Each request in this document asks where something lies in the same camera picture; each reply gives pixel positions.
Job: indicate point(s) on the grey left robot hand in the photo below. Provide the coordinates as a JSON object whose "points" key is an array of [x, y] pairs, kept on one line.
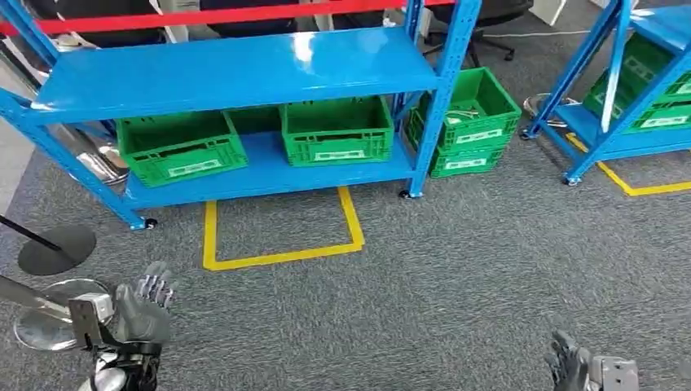
{"points": [[141, 318]]}

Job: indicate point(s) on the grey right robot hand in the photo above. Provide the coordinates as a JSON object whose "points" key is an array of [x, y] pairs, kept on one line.
{"points": [[567, 364]]}

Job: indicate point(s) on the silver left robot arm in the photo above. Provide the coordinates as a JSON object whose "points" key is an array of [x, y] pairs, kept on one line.
{"points": [[116, 372]]}

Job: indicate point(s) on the black stanchion with round base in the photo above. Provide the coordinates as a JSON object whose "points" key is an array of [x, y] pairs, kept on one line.
{"points": [[56, 251]]}

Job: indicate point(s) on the blue metal shelf rack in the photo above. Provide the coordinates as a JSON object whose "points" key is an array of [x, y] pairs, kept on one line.
{"points": [[599, 108], [232, 70]]}

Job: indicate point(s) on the green plastic crate with parts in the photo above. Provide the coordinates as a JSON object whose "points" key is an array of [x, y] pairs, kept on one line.
{"points": [[475, 116]]}

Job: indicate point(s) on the red barrier belt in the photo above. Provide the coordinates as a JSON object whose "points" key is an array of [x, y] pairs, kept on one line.
{"points": [[189, 17]]}

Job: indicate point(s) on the black office chair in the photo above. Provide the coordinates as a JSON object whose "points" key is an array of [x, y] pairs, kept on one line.
{"points": [[477, 32]]}

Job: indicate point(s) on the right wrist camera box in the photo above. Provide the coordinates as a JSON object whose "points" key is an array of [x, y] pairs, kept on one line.
{"points": [[615, 375]]}

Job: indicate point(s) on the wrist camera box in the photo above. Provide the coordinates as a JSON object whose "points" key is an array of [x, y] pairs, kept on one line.
{"points": [[89, 318], [615, 375]]}

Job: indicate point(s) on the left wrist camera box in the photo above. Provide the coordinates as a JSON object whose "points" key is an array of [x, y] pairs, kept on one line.
{"points": [[89, 318]]}

